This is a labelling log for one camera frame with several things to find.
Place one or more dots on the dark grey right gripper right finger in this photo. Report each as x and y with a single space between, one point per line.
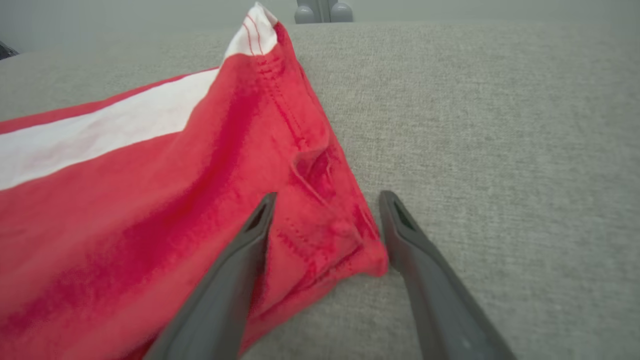
440 310

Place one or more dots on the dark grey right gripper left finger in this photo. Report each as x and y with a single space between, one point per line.
220 310

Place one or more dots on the red and white basketball jersey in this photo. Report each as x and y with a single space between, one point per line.
125 210

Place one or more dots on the grey fabric sofa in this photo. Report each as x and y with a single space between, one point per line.
500 150

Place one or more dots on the grey rounded fixture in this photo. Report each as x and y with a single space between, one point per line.
320 10

